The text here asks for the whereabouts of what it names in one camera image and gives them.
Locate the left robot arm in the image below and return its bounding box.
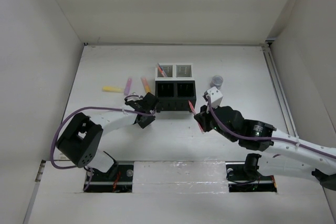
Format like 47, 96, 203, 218
54, 93, 159, 180

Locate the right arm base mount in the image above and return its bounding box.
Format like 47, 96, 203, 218
226, 154, 277, 193

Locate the orange highlighter marker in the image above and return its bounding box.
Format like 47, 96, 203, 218
141, 77, 151, 93

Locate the aluminium rail right side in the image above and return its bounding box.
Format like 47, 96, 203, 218
261, 41, 298, 136

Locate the white slotted organizer box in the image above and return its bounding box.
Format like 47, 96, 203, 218
155, 63, 195, 81

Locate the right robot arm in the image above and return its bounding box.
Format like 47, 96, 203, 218
194, 105, 335, 190

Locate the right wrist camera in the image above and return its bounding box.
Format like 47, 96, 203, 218
203, 87, 223, 109

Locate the yellow highlighter marker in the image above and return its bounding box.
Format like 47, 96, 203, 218
102, 86, 124, 93

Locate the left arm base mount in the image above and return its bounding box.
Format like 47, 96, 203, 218
83, 161, 134, 193

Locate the purple highlighter marker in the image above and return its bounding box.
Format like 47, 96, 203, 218
123, 77, 132, 96

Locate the black slotted organizer box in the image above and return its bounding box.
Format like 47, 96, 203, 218
155, 80, 196, 113

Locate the red pen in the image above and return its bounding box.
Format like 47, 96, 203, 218
157, 64, 167, 78
188, 100, 204, 134

